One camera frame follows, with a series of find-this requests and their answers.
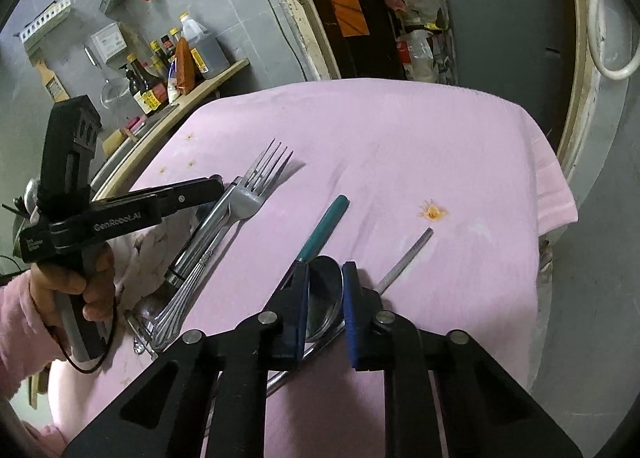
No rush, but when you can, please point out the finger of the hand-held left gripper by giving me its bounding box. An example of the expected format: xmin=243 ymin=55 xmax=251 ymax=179
xmin=91 ymin=177 xmax=226 ymax=217

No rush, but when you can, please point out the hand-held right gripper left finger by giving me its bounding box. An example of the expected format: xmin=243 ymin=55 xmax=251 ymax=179
xmin=60 ymin=263 xmax=311 ymax=458

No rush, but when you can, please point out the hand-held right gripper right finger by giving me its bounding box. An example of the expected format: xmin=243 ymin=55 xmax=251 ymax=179
xmin=341 ymin=261 xmax=583 ymax=458

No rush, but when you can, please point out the metal fork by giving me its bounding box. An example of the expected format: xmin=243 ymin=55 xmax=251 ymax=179
xmin=150 ymin=139 xmax=293 ymax=354
xmin=165 ymin=148 xmax=293 ymax=285

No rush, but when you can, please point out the teal-handled chopstick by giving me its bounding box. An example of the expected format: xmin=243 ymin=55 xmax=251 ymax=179
xmin=272 ymin=195 xmax=349 ymax=299

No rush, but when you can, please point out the person's left hand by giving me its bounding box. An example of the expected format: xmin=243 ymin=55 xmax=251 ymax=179
xmin=30 ymin=242 xmax=118 ymax=323

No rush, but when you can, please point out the yellow-label sauce bottle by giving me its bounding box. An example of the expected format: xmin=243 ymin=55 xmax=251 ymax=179
xmin=126 ymin=54 xmax=162 ymax=116

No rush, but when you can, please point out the metal strainer ladle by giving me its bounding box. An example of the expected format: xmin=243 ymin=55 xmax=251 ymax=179
xmin=85 ymin=45 xmax=132 ymax=111

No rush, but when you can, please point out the orange-brown seasoning packet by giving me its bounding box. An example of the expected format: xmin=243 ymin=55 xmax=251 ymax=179
xmin=175 ymin=38 xmax=197 ymax=96

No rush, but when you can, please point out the large brown oil jug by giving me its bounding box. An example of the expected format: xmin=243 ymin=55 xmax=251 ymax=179
xmin=180 ymin=12 xmax=231 ymax=80

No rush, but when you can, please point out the wooden grater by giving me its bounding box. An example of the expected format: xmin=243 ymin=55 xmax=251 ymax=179
xmin=34 ymin=60 xmax=71 ymax=102

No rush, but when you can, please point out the pink floral tablecloth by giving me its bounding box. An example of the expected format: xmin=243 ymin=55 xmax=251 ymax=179
xmin=47 ymin=79 xmax=578 ymax=458

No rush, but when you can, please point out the dark wooden door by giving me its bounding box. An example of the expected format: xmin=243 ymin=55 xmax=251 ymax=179
xmin=285 ymin=0 xmax=406 ymax=81

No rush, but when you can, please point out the plastic bag with red print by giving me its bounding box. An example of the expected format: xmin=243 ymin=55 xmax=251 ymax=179
xmin=395 ymin=29 xmax=441 ymax=83

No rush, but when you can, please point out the grey cabinet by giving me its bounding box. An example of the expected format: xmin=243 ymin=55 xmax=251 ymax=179
xmin=444 ymin=0 xmax=573 ymax=139

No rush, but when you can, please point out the white wall box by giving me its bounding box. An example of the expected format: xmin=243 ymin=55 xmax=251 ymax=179
xmin=89 ymin=22 xmax=126 ymax=63

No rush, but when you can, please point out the white wall basket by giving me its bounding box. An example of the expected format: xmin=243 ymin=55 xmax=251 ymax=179
xmin=13 ymin=0 xmax=72 ymax=56

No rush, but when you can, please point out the white door frame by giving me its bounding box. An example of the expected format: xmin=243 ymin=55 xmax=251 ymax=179
xmin=260 ymin=0 xmax=632 ymax=179

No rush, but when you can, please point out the white hose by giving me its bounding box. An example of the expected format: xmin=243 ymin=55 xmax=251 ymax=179
xmin=587 ymin=0 xmax=640 ymax=81

